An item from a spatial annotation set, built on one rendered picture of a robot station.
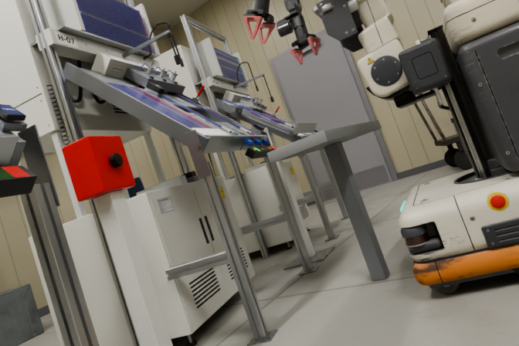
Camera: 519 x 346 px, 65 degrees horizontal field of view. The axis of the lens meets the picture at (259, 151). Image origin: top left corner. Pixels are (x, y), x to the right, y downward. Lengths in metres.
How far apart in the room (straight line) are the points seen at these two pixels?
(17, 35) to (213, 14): 4.94
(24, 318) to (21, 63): 2.14
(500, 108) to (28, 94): 1.77
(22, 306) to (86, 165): 2.54
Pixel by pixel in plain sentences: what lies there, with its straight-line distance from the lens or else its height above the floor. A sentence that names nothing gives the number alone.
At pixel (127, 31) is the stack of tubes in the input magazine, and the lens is 2.33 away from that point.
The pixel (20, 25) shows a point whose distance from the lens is 2.10.
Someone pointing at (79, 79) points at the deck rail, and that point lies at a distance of 1.83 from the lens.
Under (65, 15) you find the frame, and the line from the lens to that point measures 2.08.
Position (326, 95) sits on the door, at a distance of 5.61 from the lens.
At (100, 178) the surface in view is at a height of 0.66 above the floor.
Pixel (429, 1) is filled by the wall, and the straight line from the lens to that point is 5.40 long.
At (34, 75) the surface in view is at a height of 1.25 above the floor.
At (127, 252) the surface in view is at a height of 0.45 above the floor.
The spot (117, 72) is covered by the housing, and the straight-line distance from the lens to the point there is 2.05.
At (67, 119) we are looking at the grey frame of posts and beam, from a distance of 1.82.
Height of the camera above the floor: 0.50
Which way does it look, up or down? 5 degrees up
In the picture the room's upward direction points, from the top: 19 degrees counter-clockwise
